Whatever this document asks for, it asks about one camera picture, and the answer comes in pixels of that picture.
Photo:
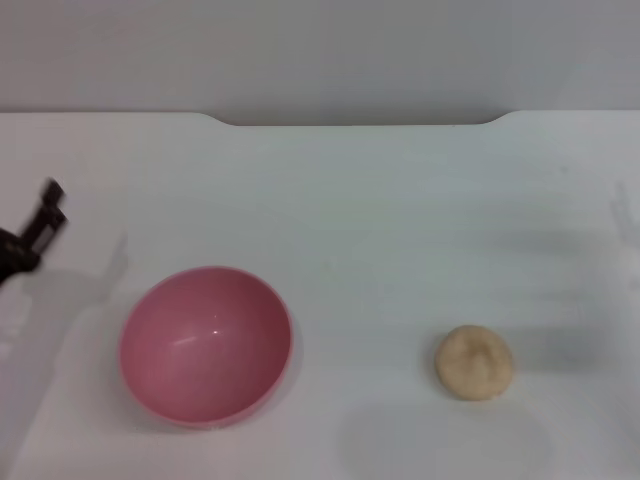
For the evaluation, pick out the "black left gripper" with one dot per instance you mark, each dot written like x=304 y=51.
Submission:
x=17 y=255

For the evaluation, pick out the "pink plastic bowl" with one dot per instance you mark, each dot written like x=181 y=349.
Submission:
x=205 y=350

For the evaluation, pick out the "beige egg yolk pastry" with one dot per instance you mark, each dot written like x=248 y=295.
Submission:
x=474 y=362

